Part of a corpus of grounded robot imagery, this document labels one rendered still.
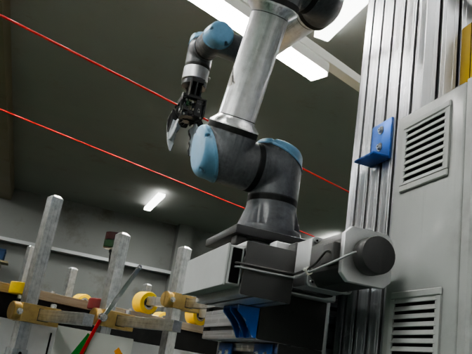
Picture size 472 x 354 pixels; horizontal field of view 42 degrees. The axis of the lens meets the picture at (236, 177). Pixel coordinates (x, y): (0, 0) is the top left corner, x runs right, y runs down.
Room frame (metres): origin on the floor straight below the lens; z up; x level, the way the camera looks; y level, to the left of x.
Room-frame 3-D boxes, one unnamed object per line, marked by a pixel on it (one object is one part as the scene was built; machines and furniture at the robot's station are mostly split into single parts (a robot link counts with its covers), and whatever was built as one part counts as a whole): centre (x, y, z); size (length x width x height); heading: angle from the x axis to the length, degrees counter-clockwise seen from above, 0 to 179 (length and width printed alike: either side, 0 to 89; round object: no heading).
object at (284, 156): (1.34, -0.09, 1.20); 0.13 x 0.12 x 0.14; 114
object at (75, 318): (1.72, 0.45, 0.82); 0.44 x 0.03 x 0.04; 41
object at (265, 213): (1.35, -0.09, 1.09); 0.15 x 0.15 x 0.10
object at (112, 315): (1.92, 0.31, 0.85); 0.14 x 0.06 x 0.05; 131
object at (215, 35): (1.51, 0.11, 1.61); 0.11 x 0.11 x 0.08; 24
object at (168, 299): (2.08, 0.12, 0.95); 0.14 x 0.06 x 0.05; 131
